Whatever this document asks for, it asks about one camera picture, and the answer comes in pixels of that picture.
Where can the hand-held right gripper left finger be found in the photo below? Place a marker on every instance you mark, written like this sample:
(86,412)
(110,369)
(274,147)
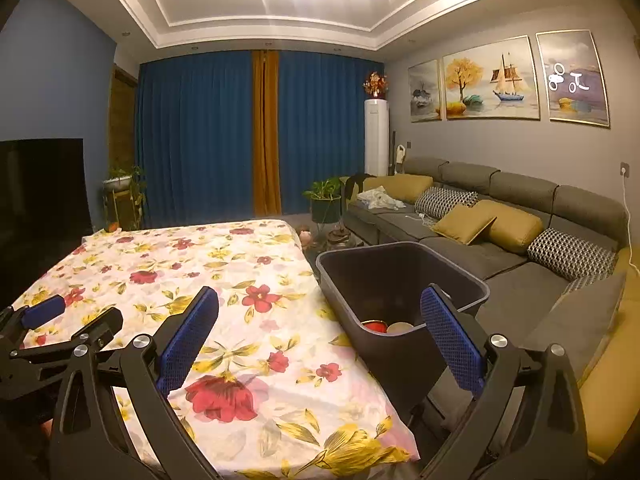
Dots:
(187,340)

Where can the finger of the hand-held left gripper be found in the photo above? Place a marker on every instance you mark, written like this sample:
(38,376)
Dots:
(95,327)
(42,307)

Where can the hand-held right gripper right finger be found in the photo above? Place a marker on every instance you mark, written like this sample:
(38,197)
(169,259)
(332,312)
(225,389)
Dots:
(452,340)

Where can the white orange-print paper cup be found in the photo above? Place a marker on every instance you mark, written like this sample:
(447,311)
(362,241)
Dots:
(401,328)

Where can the red paper cup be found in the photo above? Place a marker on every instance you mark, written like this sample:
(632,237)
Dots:
(374,326)

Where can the grey plastic bin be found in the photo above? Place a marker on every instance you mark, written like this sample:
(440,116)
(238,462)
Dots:
(395,280)

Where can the floral tablecloth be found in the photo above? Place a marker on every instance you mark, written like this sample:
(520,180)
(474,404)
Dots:
(225,270)

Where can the grey sectional sofa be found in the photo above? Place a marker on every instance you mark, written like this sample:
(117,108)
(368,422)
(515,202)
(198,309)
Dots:
(510,270)

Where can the black television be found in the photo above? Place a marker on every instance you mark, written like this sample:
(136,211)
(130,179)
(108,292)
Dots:
(40,210)

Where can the small orange object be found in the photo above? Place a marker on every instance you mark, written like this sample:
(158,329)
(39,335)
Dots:
(113,227)

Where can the yellow square cushion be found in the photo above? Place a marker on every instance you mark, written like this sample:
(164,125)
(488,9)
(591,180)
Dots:
(462,225)

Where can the yellow pillow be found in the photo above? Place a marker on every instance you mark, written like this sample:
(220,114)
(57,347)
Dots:
(517,230)
(405,187)

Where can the grey cushion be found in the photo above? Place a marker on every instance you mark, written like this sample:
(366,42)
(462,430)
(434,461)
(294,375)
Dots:
(585,320)

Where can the black white patterned pillow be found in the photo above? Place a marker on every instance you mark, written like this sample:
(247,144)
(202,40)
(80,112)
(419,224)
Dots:
(570,255)
(445,202)

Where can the trailing plant on stand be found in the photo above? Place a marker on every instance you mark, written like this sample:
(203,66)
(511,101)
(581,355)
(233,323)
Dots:
(122,180)

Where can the tea set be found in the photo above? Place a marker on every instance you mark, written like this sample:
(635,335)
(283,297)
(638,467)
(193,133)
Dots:
(338,236)

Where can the white clothes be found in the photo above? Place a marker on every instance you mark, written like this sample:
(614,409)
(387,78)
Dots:
(382,199)

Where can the large yellow cushion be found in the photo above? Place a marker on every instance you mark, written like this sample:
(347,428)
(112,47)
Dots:
(615,390)

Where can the dark clothes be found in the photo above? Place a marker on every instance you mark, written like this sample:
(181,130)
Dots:
(355,185)

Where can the stick vacuum cleaner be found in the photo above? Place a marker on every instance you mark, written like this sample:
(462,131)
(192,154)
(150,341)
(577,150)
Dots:
(398,157)

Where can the potted green plant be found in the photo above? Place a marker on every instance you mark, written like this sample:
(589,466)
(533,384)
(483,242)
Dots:
(325,195)

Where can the blue curtain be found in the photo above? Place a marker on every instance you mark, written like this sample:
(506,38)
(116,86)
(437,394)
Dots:
(325,125)
(195,135)

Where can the white standing air conditioner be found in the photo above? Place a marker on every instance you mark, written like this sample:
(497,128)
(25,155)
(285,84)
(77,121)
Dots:
(376,135)

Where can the orange curtain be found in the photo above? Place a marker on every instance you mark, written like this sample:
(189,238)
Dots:
(266,135)

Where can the small grey landscape painting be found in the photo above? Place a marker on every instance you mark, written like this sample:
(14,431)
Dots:
(425,91)

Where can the wide sailboat painting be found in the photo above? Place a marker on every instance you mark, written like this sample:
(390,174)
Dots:
(490,80)

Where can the golden flower ornament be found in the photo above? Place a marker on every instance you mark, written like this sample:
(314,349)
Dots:
(375,85)

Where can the purple sky painting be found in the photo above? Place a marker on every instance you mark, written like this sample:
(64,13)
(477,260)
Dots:
(572,80)

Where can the wooden wall panel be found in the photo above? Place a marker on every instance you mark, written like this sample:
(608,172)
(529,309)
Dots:
(122,120)

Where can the wall socket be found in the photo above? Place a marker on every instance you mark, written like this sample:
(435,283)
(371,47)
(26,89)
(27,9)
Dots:
(625,169)

